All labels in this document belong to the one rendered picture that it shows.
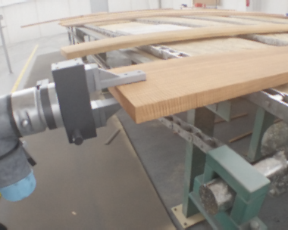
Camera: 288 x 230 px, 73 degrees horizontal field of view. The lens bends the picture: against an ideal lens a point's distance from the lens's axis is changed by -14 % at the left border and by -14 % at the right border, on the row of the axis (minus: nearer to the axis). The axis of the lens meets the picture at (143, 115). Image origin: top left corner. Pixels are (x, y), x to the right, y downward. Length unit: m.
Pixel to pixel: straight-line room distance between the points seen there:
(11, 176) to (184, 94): 0.31
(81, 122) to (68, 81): 0.07
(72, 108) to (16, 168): 0.15
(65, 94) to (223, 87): 0.25
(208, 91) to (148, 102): 0.10
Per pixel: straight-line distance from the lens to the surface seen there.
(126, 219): 1.23
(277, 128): 0.45
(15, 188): 0.43
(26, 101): 0.35
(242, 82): 0.40
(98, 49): 0.81
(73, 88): 0.35
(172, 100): 0.32
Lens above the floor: 1.00
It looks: 28 degrees down
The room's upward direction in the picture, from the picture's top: 4 degrees counter-clockwise
